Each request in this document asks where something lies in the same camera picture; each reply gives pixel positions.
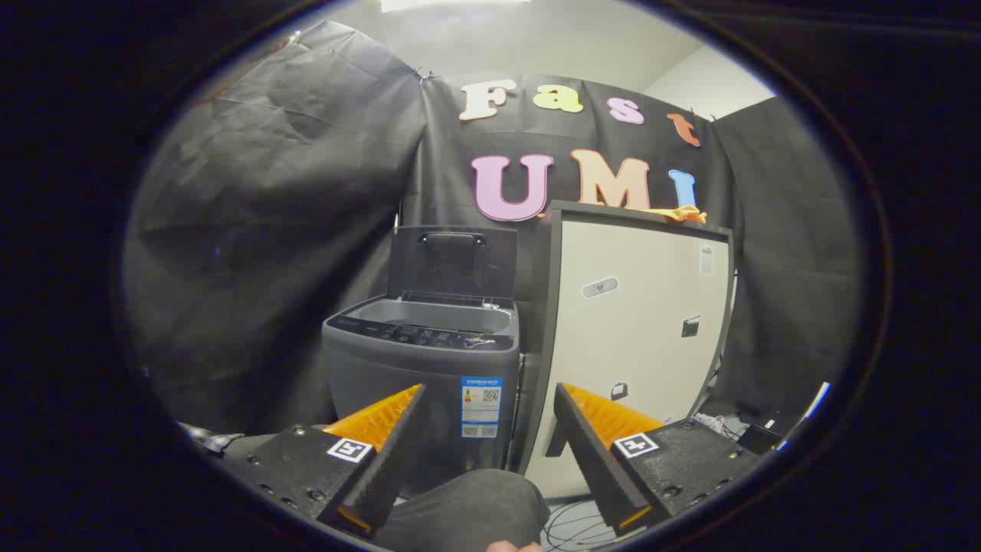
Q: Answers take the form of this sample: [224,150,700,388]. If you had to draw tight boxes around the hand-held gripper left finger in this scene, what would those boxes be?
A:
[222,383,428,536]

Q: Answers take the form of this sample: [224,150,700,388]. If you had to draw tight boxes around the white and grey cabinet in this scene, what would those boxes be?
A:
[521,201,737,501]

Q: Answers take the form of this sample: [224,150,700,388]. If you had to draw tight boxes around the black backdrop cloth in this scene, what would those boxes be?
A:
[123,19,863,439]

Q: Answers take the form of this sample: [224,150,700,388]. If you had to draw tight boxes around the person's dark trouser leg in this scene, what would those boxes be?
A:
[376,469,551,552]

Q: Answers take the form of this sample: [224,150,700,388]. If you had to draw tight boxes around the small black box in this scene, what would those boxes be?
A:
[738,424,784,455]

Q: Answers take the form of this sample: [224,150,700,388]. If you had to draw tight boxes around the grey washing machine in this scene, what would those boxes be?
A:
[322,291,523,495]

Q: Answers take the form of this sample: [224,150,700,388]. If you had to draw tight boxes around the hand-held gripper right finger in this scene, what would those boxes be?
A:
[553,383,763,537]

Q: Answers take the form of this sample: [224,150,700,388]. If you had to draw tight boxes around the black floor cables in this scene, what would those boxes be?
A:
[541,498,615,552]

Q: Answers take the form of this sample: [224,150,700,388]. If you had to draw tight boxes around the orange shirt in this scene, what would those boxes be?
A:
[648,205,708,225]

